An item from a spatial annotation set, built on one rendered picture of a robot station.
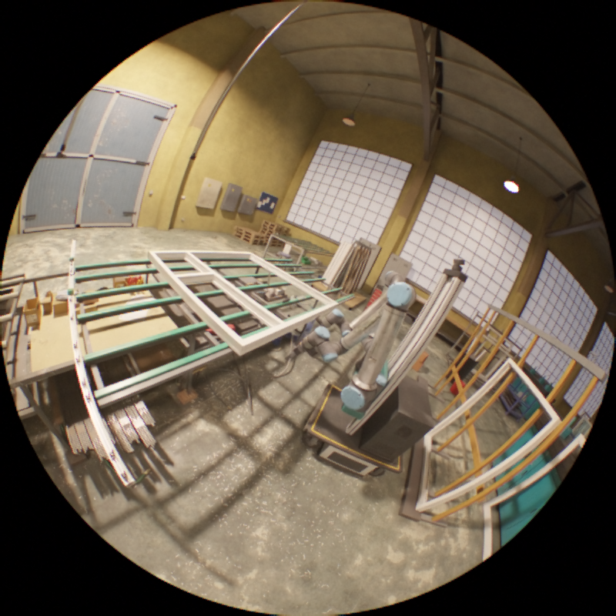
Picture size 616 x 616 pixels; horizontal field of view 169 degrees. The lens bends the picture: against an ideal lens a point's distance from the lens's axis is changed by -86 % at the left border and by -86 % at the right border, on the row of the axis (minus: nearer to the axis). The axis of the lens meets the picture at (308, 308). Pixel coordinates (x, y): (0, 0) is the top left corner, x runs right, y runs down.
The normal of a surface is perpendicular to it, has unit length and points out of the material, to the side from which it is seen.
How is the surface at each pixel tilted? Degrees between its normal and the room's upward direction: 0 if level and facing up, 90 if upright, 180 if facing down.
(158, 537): 0
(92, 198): 90
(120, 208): 90
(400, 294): 82
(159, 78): 90
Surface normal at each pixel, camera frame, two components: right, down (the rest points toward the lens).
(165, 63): 0.80, 0.51
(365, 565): 0.39, -0.84
